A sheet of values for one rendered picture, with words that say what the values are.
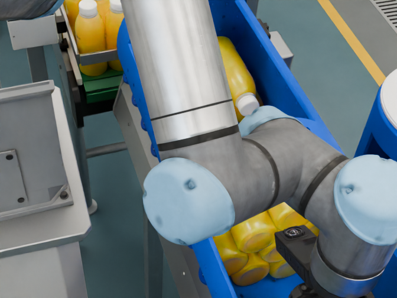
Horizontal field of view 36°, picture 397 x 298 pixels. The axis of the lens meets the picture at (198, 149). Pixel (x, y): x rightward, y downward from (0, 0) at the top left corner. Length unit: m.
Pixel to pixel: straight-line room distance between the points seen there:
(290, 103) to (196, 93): 0.68
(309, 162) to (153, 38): 0.20
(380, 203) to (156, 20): 0.25
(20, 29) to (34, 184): 0.58
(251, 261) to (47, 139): 0.39
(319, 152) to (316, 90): 2.26
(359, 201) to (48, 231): 0.49
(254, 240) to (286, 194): 0.36
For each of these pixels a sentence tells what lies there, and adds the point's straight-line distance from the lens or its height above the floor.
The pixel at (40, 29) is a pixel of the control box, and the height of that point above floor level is 1.04.
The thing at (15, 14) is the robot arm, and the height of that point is 1.34.
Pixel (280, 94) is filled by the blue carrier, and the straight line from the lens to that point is 1.21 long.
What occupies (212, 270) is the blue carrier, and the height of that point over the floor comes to 1.12.
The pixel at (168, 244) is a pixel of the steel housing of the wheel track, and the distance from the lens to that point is 1.22.
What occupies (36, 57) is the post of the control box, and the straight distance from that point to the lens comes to 1.55.
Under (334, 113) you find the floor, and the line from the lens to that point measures 2.78.
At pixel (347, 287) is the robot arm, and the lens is 0.66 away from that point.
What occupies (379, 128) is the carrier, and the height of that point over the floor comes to 0.99.
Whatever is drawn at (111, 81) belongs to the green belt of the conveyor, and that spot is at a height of 0.90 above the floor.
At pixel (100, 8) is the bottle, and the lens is 1.46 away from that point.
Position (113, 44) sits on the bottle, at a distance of 1.45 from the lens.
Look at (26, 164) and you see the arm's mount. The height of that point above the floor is 1.25.
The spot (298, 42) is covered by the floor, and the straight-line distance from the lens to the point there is 3.12.
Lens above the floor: 1.89
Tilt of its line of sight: 48 degrees down
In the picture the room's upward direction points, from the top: 5 degrees clockwise
